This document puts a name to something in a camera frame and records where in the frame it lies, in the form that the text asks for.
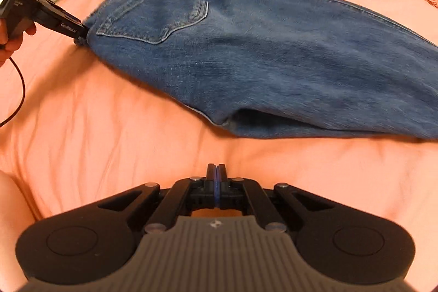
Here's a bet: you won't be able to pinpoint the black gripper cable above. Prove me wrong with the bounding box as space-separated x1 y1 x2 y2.
0 57 27 127

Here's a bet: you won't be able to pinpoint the blue denim pants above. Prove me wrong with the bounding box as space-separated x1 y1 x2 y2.
84 0 438 141

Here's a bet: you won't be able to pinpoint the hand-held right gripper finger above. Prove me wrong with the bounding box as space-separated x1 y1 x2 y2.
97 164 217 234
217 164 336 234

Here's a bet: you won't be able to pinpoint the orange bed sheet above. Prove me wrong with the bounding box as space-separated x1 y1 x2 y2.
0 0 438 245

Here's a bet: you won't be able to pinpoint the person's left hand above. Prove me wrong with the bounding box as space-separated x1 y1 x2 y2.
0 18 37 68

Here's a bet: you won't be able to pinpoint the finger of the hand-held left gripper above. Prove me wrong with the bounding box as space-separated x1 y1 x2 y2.
73 22 90 47

